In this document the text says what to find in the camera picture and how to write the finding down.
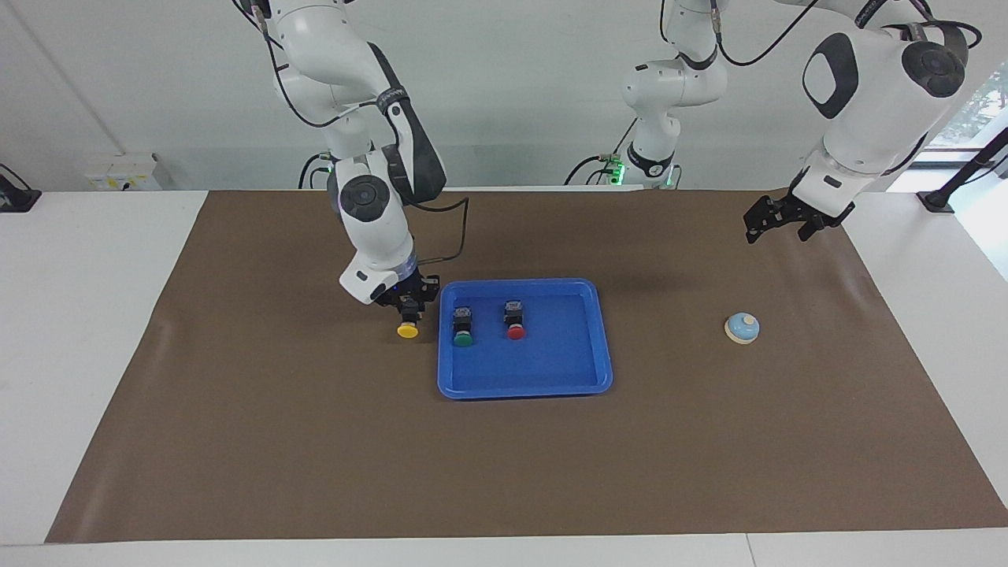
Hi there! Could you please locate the light blue call bell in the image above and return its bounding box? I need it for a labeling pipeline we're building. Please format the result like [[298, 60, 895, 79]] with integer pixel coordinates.
[[724, 313, 761, 346]]

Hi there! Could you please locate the blue plastic tray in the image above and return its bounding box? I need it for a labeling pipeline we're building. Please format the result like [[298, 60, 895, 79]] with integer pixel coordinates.
[[437, 278, 614, 400]]

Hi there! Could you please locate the black clamp stand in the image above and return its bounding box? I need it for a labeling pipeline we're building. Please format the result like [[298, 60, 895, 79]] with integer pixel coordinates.
[[917, 126, 1008, 214]]

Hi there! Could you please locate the brown paper table mat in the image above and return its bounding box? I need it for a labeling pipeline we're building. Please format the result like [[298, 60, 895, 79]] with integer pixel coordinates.
[[45, 189, 1008, 544]]

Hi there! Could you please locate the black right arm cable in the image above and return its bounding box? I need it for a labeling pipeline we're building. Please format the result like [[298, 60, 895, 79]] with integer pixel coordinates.
[[234, 0, 471, 265]]

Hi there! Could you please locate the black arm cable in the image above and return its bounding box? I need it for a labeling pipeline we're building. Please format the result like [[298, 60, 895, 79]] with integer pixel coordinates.
[[713, 0, 984, 69], [234, 0, 471, 265]]

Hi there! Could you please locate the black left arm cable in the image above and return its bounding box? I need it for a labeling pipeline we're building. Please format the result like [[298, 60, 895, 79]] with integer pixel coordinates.
[[713, 0, 984, 69]]

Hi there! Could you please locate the black right base cable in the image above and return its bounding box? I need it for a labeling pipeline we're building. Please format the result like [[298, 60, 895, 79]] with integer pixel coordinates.
[[297, 153, 333, 190]]

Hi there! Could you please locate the black base cable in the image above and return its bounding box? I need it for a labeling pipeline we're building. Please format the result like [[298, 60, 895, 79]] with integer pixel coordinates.
[[297, 153, 333, 190], [563, 118, 637, 187]]

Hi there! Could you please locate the black left base cable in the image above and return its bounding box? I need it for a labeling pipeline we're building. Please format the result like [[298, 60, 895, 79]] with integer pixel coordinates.
[[563, 118, 637, 187]]

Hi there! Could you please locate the white wall outlet box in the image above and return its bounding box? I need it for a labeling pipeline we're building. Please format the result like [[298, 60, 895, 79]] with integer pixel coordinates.
[[85, 153, 163, 192]]

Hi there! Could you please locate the black table mount bracket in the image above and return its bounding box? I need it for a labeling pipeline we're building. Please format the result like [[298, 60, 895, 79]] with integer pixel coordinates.
[[0, 164, 42, 213]]

